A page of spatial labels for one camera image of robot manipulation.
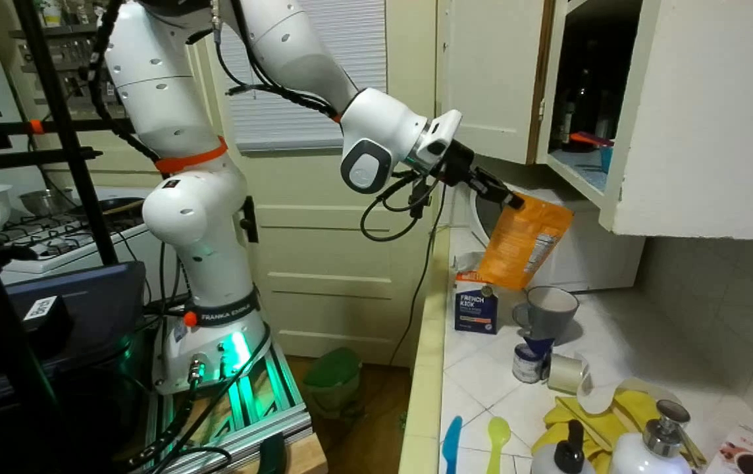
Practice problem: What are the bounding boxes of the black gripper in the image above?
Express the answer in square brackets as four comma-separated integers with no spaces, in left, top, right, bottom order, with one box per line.
[435,143,521,207]

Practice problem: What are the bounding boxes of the orange snack packet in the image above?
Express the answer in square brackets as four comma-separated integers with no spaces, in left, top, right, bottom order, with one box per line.
[476,195,571,293]

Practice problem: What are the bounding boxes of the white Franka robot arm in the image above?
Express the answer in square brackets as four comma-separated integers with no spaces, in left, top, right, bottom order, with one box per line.
[103,0,525,396]

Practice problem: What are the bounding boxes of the open white cabinet door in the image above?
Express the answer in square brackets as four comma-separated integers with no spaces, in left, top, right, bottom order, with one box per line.
[600,0,753,240]

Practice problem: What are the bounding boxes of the blue white carton box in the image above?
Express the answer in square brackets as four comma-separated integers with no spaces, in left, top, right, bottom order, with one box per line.
[454,274,497,334]

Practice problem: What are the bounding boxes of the white microwave oven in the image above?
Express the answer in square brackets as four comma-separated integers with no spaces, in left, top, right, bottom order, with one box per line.
[483,160,646,293]

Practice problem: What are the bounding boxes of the grey ceramic mug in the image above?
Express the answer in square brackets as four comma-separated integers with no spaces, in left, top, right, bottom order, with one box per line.
[513,286,580,339]

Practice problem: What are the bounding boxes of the yellow plastic spoon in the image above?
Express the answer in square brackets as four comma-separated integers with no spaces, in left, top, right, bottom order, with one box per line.
[484,415,512,474]

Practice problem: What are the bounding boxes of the green bucket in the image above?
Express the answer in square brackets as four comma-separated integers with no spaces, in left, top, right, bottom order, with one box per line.
[302,348,363,418]

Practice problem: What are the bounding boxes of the yellow rubber gloves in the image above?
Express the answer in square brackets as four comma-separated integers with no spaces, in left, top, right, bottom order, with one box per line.
[531,386,658,474]

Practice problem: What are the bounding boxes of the white soap pump bottle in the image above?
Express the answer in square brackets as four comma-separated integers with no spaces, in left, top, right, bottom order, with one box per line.
[610,397,693,474]

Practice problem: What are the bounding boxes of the black tripod stand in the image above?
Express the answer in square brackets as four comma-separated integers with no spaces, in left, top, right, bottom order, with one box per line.
[0,0,144,474]

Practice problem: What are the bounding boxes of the black power cable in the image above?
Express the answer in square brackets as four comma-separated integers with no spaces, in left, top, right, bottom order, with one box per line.
[348,186,454,425]

